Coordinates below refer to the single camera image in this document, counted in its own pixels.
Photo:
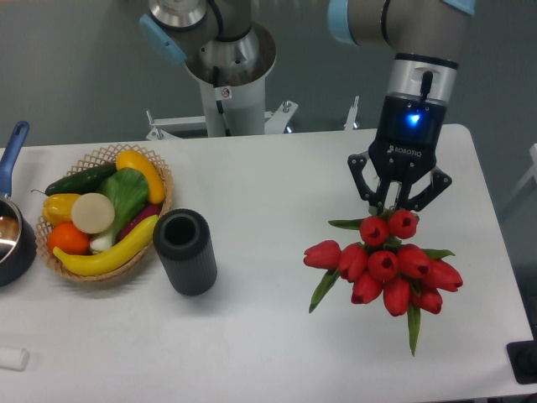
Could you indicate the yellow squash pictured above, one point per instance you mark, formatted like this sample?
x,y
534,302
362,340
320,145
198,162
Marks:
x,y
133,159

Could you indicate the dark grey ribbed vase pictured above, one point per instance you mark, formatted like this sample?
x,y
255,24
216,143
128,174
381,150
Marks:
x,y
182,240

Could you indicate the green bok choy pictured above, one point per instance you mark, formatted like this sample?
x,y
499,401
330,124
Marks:
x,y
128,191

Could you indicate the green cucumber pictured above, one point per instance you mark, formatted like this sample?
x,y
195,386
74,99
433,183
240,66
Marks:
x,y
81,182

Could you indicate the purple eggplant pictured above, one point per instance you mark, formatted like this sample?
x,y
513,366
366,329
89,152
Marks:
x,y
147,211

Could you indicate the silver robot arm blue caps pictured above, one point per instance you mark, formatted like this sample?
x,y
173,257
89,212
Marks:
x,y
428,39

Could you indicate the orange fruit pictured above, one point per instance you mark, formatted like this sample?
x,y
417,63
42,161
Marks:
x,y
69,239

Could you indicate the woven wicker basket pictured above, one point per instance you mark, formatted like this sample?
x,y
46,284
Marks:
x,y
101,157

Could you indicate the blue handled saucepan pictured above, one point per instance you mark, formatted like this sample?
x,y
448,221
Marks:
x,y
18,243

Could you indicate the beige round disc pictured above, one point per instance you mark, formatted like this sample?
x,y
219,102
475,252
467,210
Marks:
x,y
92,213

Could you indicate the black device at edge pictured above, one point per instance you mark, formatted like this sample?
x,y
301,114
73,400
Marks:
x,y
522,357

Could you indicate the white cylinder object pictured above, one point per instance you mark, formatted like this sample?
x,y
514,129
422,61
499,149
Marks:
x,y
15,359

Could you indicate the yellow banana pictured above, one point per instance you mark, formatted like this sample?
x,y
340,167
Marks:
x,y
115,257

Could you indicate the white furniture frame right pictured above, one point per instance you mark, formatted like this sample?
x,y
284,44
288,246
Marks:
x,y
521,191

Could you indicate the yellow bell pepper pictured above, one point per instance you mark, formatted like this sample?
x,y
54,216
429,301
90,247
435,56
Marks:
x,y
57,208

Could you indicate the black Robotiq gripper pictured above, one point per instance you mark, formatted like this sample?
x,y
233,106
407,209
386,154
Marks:
x,y
403,151

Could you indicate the red tulip bouquet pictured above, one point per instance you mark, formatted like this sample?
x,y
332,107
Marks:
x,y
382,263

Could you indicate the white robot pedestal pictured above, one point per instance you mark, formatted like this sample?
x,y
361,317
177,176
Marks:
x,y
224,50

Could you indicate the white metal base frame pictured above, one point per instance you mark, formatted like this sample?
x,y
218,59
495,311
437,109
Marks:
x,y
275,122

